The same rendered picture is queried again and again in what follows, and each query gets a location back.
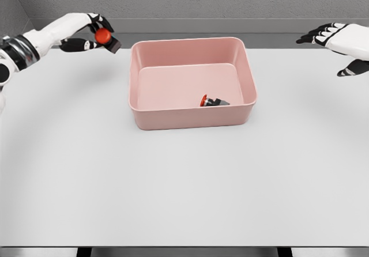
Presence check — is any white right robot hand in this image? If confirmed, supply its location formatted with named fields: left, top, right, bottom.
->
left=296, top=22, right=369, bottom=78

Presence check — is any red button industrial switch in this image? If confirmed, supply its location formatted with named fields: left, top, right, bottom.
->
left=95, top=28, right=122, bottom=54
left=200, top=94, right=232, bottom=108

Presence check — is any pink plastic basket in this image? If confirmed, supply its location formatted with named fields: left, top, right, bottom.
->
left=128, top=36, right=258, bottom=131

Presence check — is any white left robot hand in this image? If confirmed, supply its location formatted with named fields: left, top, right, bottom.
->
left=51, top=12, right=115, bottom=53

